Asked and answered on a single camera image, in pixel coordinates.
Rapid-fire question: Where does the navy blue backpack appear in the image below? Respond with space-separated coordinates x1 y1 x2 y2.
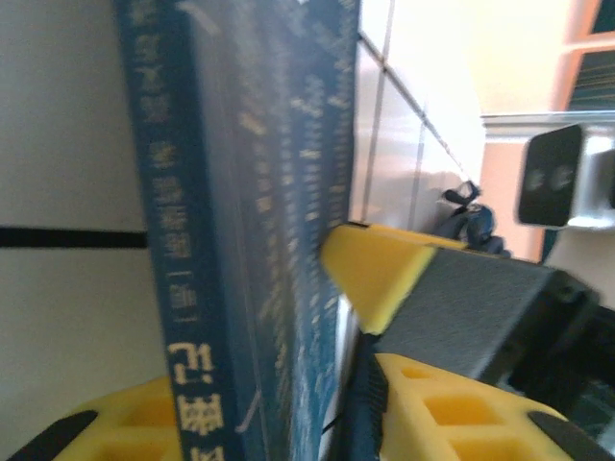
440 179 513 258

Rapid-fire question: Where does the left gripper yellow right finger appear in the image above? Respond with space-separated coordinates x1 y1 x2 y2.
367 352 615 461

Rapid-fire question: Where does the blue book single barcode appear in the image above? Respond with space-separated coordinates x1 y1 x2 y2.
112 0 381 461

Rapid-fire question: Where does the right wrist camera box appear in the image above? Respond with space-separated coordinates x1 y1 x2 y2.
515 122 615 231

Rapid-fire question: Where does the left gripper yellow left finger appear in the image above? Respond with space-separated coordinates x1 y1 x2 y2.
0 376 182 461

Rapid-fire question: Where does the right aluminium corner post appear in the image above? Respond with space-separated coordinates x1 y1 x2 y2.
480 109 615 127

